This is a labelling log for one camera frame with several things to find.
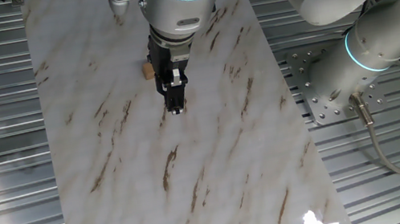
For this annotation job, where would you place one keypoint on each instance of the marble pattern sheet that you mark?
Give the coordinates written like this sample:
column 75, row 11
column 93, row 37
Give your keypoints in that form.
column 137, row 200

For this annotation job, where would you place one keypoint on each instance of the small metal corner bracket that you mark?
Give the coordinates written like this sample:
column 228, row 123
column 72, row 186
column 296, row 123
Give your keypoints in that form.
column 16, row 0

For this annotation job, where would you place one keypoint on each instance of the small wooden block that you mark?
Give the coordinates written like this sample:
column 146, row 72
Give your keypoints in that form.
column 147, row 72

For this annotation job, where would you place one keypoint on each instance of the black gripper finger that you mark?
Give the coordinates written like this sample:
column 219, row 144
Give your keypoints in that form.
column 162, row 83
column 177, row 99

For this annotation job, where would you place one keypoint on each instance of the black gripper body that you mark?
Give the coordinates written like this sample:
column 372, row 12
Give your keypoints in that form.
column 162, row 59

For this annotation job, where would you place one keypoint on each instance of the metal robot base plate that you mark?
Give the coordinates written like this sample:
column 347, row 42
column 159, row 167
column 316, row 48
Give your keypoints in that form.
column 299, row 71

